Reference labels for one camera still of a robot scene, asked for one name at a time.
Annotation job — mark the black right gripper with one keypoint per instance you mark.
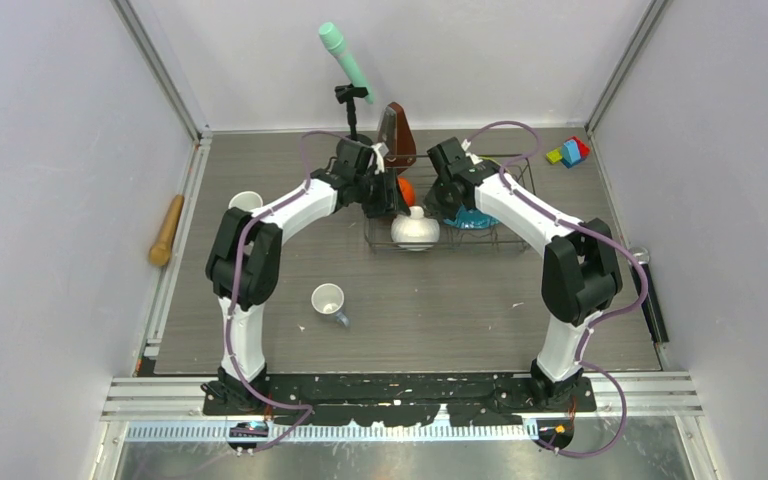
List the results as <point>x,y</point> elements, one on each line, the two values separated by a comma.
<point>431,204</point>

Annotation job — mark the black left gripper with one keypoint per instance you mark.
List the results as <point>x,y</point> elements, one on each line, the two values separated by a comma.
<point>391,203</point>

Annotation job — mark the orange bowl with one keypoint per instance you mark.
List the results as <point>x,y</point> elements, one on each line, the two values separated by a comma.
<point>407,191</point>

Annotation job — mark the white bowl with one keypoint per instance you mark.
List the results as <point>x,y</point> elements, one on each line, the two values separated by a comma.
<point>415,231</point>

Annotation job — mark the pink floral mug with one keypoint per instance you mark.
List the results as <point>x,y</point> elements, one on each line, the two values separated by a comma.
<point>246,201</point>

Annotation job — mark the grey printed mug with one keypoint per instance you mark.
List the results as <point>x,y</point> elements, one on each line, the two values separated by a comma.
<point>328,300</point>

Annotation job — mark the blue dotted plate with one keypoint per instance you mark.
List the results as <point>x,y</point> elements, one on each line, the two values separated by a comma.
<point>471,219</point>

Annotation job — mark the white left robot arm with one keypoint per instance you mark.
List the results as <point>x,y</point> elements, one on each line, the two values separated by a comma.
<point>244,263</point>

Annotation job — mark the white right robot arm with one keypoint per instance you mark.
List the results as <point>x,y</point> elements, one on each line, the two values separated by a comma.
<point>580,270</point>

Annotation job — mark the brown wooden metronome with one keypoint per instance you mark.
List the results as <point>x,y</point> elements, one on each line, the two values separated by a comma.
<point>395,132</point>

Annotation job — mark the black microphone stand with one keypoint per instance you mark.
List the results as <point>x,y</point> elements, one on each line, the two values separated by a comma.
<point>346,95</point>

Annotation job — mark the colourful toy block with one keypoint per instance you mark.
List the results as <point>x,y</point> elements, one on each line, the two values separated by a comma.
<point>572,152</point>

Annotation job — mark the mint green microphone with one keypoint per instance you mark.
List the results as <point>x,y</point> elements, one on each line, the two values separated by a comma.
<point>335,44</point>

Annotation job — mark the wooden rolling pin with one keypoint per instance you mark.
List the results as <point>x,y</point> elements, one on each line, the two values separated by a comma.
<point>161,251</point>

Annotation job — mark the black handheld microphone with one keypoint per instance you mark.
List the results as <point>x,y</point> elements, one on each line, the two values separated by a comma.
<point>650,306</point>

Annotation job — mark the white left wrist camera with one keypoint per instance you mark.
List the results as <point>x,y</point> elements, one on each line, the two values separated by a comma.
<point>380,150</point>

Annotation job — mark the black wire dish rack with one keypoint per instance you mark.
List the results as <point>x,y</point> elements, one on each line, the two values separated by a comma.
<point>422,177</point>

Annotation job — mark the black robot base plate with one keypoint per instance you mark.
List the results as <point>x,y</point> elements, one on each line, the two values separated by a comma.
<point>393,399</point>

